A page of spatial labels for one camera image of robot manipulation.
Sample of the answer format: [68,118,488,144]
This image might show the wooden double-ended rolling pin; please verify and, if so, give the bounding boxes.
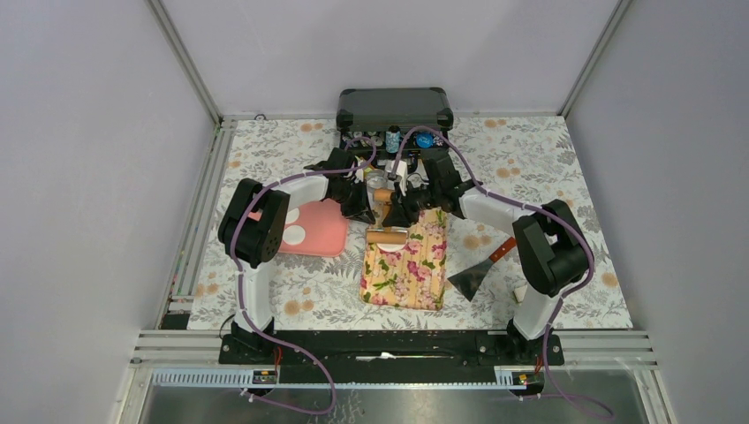
[366,188,409,252]

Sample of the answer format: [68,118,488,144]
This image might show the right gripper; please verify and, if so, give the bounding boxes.
[383,180,441,231]

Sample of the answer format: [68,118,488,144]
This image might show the white dough wrapper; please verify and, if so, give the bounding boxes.
[284,208,300,225]
[283,225,306,246]

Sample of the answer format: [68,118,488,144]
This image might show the round metal cutter ring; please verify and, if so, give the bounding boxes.
[363,170,389,203]

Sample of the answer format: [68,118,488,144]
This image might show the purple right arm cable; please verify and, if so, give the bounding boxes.
[390,125,616,422]

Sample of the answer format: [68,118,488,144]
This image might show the blue small blind button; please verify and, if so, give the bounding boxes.
[414,132,435,148]

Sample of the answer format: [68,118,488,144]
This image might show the pink plastic tray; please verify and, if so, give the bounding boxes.
[270,200,349,257]

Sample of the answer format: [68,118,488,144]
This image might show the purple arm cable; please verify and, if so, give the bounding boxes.
[390,125,616,422]
[228,135,379,417]

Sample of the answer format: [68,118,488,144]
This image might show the white green eraser block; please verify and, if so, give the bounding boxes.
[512,286,526,304]

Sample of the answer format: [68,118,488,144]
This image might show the white dough wrapper lower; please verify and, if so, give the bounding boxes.
[283,225,306,246]

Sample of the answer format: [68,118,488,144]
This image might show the white dough ball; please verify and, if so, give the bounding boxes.
[376,243,405,254]

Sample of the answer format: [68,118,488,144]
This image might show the black poker chip case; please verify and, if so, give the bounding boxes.
[336,87,455,172]

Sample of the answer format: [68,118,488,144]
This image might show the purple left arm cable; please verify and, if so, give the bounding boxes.
[228,135,379,417]

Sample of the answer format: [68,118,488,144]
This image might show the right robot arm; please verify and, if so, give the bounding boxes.
[387,151,594,364]

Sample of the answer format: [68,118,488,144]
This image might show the blue white chip stack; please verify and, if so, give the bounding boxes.
[385,125,402,154]

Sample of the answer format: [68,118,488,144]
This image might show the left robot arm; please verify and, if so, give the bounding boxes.
[217,147,376,363]

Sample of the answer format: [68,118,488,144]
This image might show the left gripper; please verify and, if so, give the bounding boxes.
[330,178,375,223]

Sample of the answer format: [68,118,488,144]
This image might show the floral yellow tray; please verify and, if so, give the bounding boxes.
[359,209,448,311]

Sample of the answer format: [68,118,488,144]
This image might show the white dough wrapper upper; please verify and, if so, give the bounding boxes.
[284,208,300,225]

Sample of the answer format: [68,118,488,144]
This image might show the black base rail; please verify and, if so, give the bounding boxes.
[218,329,565,384]

